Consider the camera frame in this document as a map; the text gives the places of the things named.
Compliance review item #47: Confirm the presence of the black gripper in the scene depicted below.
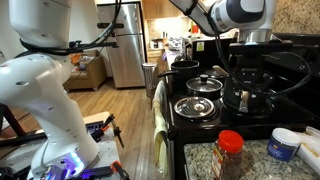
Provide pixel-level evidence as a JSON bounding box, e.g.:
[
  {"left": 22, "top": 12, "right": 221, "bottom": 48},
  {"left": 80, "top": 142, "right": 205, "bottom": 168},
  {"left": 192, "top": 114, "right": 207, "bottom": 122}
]
[{"left": 229, "top": 53, "right": 268, "bottom": 103}]

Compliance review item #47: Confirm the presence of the dark saucepan with metal handle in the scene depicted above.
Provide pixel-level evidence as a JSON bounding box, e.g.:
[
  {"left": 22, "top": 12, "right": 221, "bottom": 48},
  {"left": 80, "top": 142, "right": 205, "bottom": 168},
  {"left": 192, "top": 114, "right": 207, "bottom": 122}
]
[{"left": 222, "top": 74, "right": 278, "bottom": 115}]

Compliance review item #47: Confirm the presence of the black pot with long handle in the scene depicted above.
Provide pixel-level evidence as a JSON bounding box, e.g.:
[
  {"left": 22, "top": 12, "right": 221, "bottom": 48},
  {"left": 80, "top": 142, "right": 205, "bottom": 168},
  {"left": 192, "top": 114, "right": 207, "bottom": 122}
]
[{"left": 158, "top": 59, "right": 201, "bottom": 84}]

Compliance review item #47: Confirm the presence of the glass lid with black knob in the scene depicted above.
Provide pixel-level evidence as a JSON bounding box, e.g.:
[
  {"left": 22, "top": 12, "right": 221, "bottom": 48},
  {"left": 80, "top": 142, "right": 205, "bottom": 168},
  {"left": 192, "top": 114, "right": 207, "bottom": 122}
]
[{"left": 185, "top": 73, "right": 224, "bottom": 93}]

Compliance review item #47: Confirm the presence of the small steel pot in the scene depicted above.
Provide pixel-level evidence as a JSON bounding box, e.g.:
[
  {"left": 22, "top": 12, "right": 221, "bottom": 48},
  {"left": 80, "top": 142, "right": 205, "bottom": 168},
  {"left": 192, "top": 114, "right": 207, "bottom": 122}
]
[{"left": 185, "top": 83, "right": 224, "bottom": 101}]

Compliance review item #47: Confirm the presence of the blue jar with white lid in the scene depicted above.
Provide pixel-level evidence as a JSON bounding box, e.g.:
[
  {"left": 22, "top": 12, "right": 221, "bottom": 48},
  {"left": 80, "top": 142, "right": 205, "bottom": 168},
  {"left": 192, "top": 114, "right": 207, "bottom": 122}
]
[{"left": 266, "top": 127, "right": 302, "bottom": 163}]

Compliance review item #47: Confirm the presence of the spice jar with red lid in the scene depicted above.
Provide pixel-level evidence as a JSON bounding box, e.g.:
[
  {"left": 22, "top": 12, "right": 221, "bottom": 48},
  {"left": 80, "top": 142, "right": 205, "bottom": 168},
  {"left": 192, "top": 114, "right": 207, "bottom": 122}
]
[{"left": 211, "top": 129, "right": 245, "bottom": 180}]

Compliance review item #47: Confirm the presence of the black electric stove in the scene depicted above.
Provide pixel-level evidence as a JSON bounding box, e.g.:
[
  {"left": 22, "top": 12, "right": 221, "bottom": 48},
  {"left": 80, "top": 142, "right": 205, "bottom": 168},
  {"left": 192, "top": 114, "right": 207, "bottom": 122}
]
[{"left": 165, "top": 32, "right": 320, "bottom": 180}]

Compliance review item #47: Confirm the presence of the black appliance with yellow sticker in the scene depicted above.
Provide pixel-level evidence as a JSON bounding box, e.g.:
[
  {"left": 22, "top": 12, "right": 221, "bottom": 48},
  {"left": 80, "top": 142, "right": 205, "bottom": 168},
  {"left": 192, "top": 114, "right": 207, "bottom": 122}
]
[{"left": 190, "top": 37, "right": 234, "bottom": 68}]

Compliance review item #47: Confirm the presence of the red container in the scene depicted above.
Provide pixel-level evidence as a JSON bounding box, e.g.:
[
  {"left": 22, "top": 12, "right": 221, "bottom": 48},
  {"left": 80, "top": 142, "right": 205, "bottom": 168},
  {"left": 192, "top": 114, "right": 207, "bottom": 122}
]
[{"left": 190, "top": 20, "right": 201, "bottom": 35}]

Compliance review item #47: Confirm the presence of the white and yellow paper box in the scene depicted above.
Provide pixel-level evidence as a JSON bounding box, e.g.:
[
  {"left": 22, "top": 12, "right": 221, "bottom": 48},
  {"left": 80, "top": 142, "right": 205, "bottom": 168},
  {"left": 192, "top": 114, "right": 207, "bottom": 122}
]
[{"left": 296, "top": 125, "right": 320, "bottom": 174}]

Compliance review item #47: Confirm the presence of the pale yellow dish towel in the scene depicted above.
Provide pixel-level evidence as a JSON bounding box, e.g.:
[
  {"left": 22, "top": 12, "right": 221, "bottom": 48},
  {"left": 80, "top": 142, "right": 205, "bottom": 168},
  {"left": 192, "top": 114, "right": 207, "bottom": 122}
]
[{"left": 151, "top": 79, "right": 170, "bottom": 177}]

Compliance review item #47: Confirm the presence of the steel trash can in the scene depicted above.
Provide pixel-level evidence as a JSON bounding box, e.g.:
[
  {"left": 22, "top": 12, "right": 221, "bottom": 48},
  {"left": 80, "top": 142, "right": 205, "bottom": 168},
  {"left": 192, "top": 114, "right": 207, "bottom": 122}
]
[{"left": 142, "top": 62, "right": 159, "bottom": 99}]

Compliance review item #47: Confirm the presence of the plain light wood cabinet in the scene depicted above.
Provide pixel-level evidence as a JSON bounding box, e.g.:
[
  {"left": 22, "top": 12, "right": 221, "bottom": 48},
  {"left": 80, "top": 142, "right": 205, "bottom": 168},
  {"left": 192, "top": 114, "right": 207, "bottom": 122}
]
[{"left": 141, "top": 0, "right": 188, "bottom": 19}]

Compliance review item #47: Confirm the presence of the stainless steel refrigerator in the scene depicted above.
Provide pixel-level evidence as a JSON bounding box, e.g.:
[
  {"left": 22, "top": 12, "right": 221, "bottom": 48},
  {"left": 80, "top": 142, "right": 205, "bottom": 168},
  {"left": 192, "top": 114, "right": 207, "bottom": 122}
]
[{"left": 96, "top": 1, "right": 147, "bottom": 89}]

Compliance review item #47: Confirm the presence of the metal robot mounting table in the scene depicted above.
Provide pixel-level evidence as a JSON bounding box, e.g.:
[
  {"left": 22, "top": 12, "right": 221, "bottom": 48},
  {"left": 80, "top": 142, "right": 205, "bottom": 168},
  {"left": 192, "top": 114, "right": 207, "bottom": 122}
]
[{"left": 0, "top": 110, "right": 122, "bottom": 180}]

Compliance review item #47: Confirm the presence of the tan sofa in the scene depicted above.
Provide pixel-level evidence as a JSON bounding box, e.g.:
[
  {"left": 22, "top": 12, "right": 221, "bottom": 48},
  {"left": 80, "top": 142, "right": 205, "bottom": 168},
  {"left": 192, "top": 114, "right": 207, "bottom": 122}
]
[{"left": 62, "top": 49, "right": 108, "bottom": 93}]

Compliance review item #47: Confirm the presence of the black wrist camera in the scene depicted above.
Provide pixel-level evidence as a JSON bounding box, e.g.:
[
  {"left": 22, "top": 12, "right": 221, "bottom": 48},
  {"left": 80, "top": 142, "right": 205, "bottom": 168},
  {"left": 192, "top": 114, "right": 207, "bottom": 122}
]
[{"left": 228, "top": 41, "right": 295, "bottom": 56}]

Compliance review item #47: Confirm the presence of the black stereo camera bar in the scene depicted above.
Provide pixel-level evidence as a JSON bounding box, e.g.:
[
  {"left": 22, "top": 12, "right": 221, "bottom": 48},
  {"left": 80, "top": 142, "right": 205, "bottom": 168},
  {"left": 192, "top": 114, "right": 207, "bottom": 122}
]
[{"left": 97, "top": 22, "right": 125, "bottom": 30}]

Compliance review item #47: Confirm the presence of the black camera boom stand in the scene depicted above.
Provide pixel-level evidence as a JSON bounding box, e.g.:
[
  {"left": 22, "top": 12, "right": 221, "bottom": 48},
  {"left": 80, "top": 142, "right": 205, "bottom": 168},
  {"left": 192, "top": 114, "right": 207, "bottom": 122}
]
[{"left": 68, "top": 39, "right": 119, "bottom": 51}]

